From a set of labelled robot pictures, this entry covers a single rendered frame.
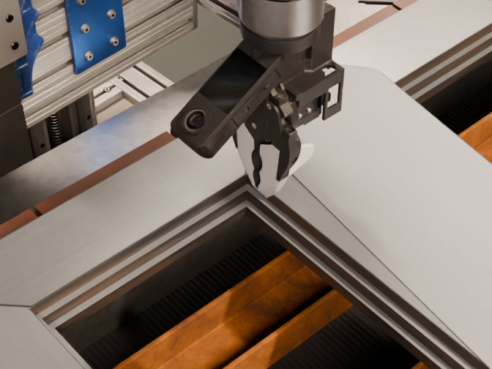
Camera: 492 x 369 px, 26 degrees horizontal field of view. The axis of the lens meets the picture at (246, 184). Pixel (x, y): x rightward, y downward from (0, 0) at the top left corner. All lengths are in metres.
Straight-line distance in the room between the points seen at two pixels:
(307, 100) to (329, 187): 0.14
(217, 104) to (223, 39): 1.74
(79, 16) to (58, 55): 0.06
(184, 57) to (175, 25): 1.08
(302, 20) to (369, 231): 0.24
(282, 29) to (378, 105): 0.30
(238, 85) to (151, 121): 0.50
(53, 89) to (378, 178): 0.51
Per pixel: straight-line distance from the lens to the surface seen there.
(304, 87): 0.97
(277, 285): 1.22
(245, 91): 0.93
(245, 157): 1.05
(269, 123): 0.98
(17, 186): 1.36
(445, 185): 1.10
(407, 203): 1.08
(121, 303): 1.33
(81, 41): 1.41
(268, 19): 0.90
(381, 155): 1.12
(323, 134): 1.14
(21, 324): 0.99
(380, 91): 1.20
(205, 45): 2.65
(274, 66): 0.93
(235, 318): 1.19
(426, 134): 1.15
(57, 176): 1.36
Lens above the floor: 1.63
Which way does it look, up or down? 45 degrees down
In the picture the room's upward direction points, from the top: straight up
